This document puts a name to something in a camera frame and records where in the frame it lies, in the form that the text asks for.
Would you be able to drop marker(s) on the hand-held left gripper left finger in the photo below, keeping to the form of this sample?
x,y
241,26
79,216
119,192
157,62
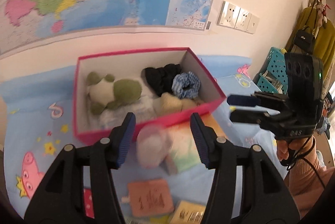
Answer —
x,y
127,140

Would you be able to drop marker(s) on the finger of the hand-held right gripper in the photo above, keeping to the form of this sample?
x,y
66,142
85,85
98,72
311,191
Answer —
x,y
246,116
243,101

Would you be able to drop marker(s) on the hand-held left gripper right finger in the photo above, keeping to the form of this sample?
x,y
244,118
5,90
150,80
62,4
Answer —
x,y
199,140

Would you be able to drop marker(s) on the clear plastic packet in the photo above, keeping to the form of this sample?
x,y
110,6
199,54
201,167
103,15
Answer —
x,y
142,108

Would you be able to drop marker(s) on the pink cardboard box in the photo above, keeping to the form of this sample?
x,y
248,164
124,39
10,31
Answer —
x,y
201,74

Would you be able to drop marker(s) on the green frog plush toy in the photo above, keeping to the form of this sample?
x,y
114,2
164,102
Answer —
x,y
125,90

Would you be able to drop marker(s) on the blue checked scrunchie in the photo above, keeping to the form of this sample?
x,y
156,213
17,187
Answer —
x,y
178,85

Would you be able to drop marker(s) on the pink pouch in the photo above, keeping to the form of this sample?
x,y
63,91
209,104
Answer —
x,y
149,197

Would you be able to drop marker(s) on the black scrunchie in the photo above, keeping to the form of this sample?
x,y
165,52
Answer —
x,y
159,77

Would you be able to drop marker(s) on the yellow packet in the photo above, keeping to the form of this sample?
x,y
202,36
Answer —
x,y
185,213

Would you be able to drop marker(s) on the person's right hand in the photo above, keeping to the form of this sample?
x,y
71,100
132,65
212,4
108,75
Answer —
x,y
284,153

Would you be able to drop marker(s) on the turquoise perforated basket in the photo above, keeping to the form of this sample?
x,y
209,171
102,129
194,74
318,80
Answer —
x,y
276,61
265,86

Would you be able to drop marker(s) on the black handbag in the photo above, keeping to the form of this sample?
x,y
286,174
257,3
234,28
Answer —
x,y
303,39

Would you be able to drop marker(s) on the yellow coat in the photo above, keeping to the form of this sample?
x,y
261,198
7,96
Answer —
x,y
327,43

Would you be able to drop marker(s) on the small hanging plush toy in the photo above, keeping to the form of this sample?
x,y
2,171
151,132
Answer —
x,y
321,8

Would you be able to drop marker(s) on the blue cartoon printed bedsheet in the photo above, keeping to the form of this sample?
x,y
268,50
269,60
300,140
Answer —
x,y
39,114

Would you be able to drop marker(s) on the white wall switch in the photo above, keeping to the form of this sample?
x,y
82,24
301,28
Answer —
x,y
253,24

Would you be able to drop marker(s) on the white wall socket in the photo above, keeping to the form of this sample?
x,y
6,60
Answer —
x,y
243,19
229,14

